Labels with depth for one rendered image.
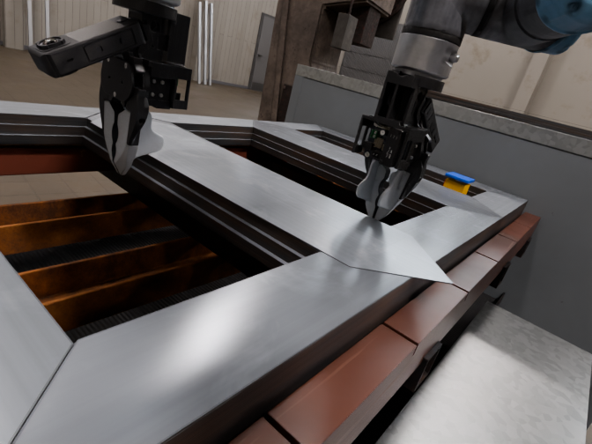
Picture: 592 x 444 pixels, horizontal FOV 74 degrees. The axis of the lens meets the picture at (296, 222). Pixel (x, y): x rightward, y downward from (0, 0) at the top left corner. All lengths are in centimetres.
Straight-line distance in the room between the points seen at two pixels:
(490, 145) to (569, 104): 913
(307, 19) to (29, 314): 483
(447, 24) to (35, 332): 50
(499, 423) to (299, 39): 469
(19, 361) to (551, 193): 120
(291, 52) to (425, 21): 455
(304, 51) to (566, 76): 681
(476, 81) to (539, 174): 980
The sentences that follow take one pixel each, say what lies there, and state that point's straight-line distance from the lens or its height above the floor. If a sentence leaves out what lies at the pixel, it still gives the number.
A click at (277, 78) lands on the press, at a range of 509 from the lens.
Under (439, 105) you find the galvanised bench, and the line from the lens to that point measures 133.
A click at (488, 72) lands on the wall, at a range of 1097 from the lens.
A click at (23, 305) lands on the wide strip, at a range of 31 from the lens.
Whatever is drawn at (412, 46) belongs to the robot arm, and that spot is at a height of 110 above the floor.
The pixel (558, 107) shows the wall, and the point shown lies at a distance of 1042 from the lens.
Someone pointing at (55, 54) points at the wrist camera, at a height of 100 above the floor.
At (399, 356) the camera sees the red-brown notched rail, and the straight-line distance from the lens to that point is 39.
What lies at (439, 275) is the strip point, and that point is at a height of 86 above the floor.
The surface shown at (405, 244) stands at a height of 86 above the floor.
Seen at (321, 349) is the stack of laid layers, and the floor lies 85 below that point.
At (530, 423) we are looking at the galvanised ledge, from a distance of 68.
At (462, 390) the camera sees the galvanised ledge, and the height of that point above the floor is 68.
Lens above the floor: 105
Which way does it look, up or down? 21 degrees down
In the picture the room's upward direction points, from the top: 15 degrees clockwise
